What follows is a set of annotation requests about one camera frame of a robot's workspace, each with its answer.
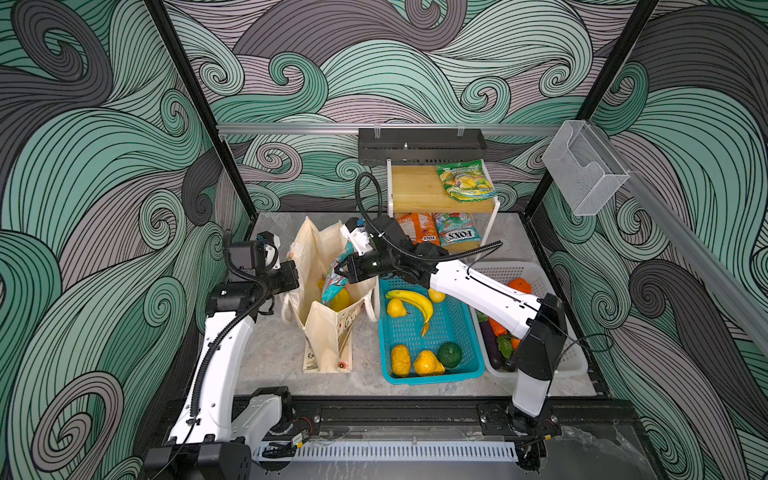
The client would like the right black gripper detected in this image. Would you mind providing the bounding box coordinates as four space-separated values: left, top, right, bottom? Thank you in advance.
333 246 405 280

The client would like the blue-red candy bag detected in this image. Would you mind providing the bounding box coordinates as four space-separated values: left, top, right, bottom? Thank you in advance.
321 241 355 305

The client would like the yellow lemon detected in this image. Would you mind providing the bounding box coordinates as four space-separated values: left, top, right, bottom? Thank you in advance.
428 289 447 303

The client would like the floral canvas tote bag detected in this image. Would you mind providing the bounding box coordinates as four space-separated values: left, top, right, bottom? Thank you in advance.
282 218 380 374

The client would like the green-yellow candy bag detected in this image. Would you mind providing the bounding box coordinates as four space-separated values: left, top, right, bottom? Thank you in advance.
436 159 496 202

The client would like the yellow banana bunch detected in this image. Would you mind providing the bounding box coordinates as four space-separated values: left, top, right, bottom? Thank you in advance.
329 288 352 312

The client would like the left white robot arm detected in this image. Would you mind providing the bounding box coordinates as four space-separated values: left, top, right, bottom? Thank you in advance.
144 261 299 479

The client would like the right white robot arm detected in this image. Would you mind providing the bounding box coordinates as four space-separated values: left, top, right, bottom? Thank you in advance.
334 250 567 422

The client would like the orange candy bag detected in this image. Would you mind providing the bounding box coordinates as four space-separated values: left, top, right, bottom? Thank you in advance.
397 213 440 246

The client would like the green Fox's candy bag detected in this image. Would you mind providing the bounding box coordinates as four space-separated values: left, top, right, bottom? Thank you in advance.
433 213 480 247

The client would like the small yellow pear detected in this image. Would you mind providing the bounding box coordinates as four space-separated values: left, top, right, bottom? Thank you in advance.
386 298 407 318

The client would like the single yellow banana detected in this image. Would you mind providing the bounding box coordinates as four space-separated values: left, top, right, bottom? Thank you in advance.
385 290 434 337

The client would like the white wooden two-tier shelf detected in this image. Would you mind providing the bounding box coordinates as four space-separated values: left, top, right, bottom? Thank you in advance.
386 160 500 246

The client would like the teal plastic basket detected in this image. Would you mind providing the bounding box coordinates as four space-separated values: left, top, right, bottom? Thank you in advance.
378 278 484 386

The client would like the yellow corn cob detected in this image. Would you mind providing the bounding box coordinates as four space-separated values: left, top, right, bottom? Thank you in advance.
391 344 411 378

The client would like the green avocado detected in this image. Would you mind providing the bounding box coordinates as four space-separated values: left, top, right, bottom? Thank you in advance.
437 342 463 369

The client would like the orange tomato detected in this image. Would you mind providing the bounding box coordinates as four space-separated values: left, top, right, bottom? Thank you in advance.
507 278 533 294

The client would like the purple eggplant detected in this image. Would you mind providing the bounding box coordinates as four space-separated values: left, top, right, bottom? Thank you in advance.
480 322 504 370

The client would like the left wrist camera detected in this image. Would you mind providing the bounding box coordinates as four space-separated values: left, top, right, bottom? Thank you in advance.
226 231 281 275

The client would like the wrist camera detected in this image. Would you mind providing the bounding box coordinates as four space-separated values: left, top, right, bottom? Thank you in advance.
340 217 386 256
226 231 281 275

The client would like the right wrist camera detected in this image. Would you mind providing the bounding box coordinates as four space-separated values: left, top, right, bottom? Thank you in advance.
340 217 386 256

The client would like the black metal wall tray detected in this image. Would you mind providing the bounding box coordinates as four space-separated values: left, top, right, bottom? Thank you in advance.
357 127 487 166

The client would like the white slotted cable duct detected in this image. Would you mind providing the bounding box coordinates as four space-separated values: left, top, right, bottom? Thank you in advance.
275 441 518 463

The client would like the clear acrylic wall holder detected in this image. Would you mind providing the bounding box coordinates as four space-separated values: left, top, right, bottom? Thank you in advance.
542 120 629 217

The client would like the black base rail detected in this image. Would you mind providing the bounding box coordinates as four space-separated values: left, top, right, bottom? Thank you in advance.
284 396 638 439

